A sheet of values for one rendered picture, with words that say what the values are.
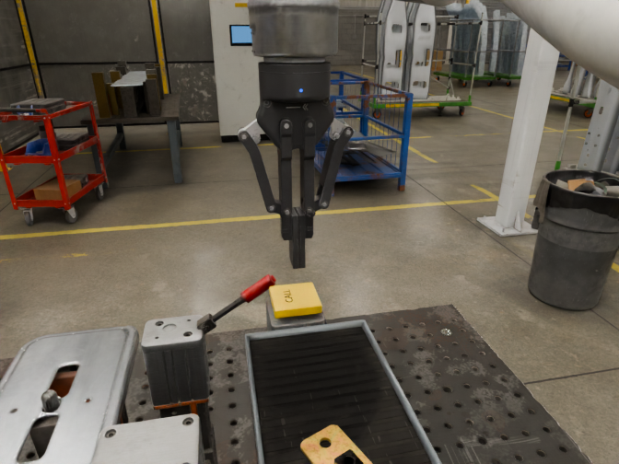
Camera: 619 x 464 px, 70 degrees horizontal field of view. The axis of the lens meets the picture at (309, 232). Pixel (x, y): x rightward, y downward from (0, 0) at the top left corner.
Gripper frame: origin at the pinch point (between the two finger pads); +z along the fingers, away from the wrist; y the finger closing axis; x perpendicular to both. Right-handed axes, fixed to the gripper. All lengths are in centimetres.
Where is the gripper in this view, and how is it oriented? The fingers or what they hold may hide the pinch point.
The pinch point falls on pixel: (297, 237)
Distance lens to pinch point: 54.3
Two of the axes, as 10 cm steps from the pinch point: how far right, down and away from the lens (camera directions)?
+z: 0.0, 9.1, 4.1
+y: -9.8, 0.8, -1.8
